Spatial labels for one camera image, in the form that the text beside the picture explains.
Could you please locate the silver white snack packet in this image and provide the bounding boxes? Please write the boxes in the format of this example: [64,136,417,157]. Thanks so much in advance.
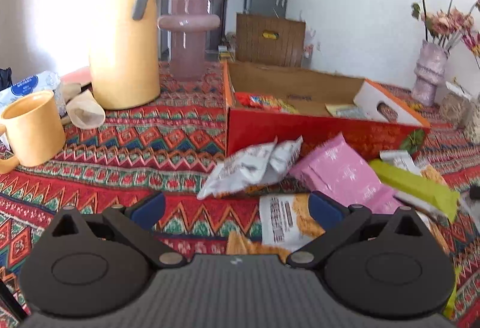
[197,136,304,200]

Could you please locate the colourful patterned tablecloth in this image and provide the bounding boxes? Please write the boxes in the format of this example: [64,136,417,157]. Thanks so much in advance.
[1,63,479,327]

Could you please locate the crumpled beige paper cup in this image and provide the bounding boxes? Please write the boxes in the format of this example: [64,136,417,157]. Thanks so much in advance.
[62,83,106,130]

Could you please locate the white grey snack packet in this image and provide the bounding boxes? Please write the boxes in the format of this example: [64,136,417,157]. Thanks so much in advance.
[379,150,422,176]

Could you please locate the red snack packet in box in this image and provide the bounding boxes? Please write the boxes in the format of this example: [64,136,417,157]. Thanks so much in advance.
[235,92,299,114]

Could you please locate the yellow ceramic mug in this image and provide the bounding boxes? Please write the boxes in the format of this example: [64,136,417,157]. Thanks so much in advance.
[1,90,66,174]

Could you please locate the orange biscuit snack packet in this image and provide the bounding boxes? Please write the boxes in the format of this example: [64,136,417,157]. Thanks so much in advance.
[225,230,290,263]

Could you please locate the wooden chair back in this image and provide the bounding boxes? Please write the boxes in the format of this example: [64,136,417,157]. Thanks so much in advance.
[235,14,306,67]

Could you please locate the red cardboard snack box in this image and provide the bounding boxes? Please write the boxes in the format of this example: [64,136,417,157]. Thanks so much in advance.
[223,62,431,159]

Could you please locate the dried pink roses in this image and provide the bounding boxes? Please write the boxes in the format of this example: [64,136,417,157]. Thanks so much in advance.
[411,0,479,67]

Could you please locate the pink ring vase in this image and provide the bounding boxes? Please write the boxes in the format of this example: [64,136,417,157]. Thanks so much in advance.
[157,0,221,81]

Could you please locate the yellow thermos jug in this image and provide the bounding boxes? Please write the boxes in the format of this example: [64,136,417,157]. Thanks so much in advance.
[89,0,160,110]

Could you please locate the blue white tissue pack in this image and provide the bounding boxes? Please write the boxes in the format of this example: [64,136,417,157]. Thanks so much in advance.
[0,71,66,117]

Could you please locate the textured pink vase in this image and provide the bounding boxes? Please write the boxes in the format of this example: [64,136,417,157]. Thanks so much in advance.
[411,40,448,107]

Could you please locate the pink snack packet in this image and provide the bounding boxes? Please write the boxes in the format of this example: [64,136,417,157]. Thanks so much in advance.
[289,134,401,214]

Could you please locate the beige packet in box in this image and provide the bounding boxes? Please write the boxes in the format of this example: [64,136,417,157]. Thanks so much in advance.
[325,104,369,120]

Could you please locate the clear container of seeds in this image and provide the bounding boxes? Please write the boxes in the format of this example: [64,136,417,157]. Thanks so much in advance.
[440,81,479,144]

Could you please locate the green snack packet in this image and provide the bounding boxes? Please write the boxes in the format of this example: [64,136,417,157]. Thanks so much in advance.
[369,159,460,222]

